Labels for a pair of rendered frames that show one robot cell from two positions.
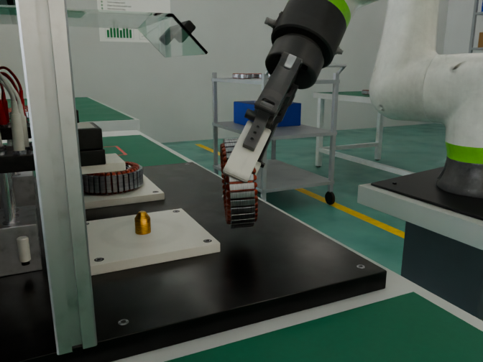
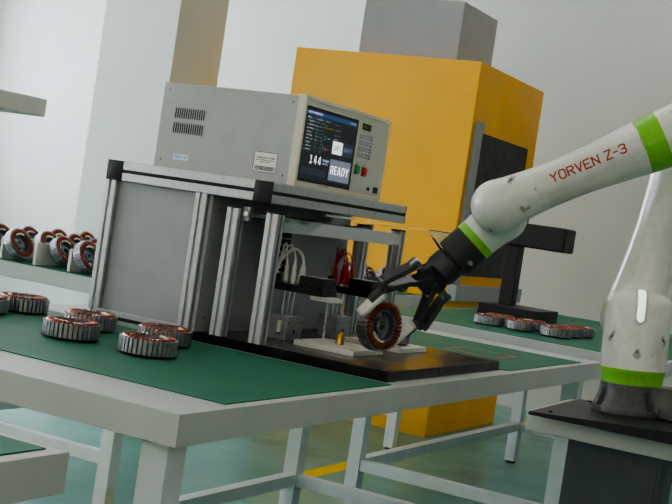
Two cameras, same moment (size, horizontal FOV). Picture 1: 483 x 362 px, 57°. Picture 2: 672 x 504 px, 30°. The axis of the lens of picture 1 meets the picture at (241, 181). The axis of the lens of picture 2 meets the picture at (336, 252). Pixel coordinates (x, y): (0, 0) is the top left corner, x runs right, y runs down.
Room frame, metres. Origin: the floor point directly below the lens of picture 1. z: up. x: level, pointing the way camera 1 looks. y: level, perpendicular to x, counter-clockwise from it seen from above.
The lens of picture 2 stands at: (-1.18, -2.08, 1.07)
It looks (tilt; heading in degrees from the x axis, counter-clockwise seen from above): 2 degrees down; 53
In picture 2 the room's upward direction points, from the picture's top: 9 degrees clockwise
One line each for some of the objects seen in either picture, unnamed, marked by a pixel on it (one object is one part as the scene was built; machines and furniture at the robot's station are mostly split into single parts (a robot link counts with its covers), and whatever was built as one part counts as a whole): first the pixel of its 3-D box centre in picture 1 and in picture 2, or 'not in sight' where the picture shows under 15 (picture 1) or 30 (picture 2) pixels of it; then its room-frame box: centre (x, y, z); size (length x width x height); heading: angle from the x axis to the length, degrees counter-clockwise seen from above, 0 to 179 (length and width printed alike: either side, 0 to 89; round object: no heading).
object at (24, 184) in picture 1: (17, 187); (334, 325); (0.69, 0.36, 0.80); 0.08 x 0.05 x 0.06; 25
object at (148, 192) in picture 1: (111, 190); (385, 344); (0.75, 0.23, 0.78); 0.15 x 0.15 x 0.01; 25
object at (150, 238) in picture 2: not in sight; (148, 258); (0.17, 0.40, 0.91); 0.28 x 0.03 x 0.32; 115
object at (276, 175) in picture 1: (271, 132); not in sight; (3.40, -0.23, 0.51); 1.01 x 0.60 x 1.01; 25
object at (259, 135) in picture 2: not in sight; (275, 143); (0.51, 0.47, 1.22); 0.44 x 0.39 x 0.20; 25
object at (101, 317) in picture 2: not in sight; (90, 320); (0.02, 0.33, 0.77); 0.11 x 0.11 x 0.04
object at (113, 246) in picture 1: (143, 235); (339, 346); (0.53, 0.12, 0.78); 0.15 x 0.15 x 0.01; 25
